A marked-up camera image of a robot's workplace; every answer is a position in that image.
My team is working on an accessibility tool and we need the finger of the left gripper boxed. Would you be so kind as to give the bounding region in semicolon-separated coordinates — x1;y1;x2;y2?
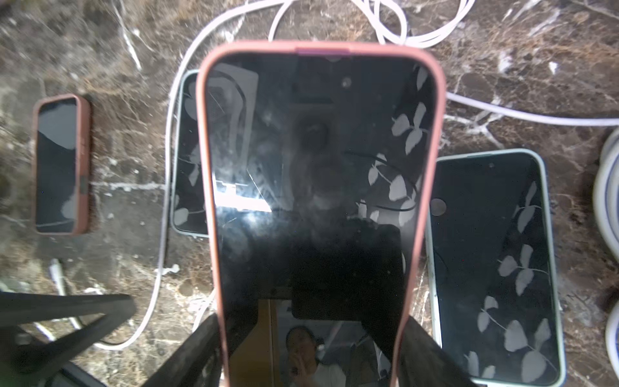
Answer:
1;291;136;386

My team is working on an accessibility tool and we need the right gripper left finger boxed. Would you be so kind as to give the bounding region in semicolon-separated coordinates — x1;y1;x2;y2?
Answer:
143;314;226;387

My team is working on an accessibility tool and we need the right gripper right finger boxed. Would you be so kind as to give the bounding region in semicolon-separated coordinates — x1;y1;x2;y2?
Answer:
395;316;477;387

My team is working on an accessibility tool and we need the white charging cable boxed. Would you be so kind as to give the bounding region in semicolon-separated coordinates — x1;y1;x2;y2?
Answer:
265;0;619;127
34;259;83;341
91;0;301;352

